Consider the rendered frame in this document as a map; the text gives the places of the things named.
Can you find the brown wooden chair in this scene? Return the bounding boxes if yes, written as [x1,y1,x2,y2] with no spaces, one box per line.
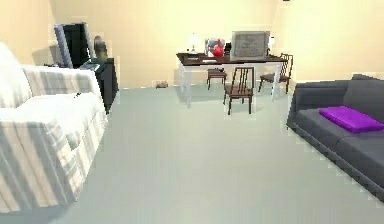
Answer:
[206,68,228,91]
[223,66,256,116]
[258,52,294,95]

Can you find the dark top white leg table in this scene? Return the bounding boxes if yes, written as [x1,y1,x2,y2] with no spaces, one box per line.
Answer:
[176,52,286,109]

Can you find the red round object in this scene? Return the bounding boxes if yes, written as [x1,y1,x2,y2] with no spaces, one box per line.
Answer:
[212,39,225,58]

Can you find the white table lamp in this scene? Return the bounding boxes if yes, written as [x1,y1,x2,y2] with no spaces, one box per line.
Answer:
[186,32,201,56]

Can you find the grey box television set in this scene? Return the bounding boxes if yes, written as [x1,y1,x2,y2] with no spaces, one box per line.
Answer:
[230,30,271,62]

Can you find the black television cabinet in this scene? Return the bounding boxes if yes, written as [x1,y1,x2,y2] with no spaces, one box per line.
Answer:
[79,57,120,115]

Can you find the grey brown vase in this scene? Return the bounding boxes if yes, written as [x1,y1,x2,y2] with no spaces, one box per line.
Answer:
[93,35,109,64]

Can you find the black flat television set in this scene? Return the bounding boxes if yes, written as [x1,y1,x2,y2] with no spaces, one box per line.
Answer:
[53,22,95,70]

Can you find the white striped sofa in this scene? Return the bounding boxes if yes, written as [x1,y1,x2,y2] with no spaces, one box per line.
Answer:
[0,41,109,214]

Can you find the purple cushion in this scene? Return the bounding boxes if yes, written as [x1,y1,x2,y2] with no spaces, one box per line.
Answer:
[318,105,384,134]

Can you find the dark grey sofa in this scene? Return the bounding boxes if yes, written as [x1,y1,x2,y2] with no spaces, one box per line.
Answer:
[286,73,384,203]

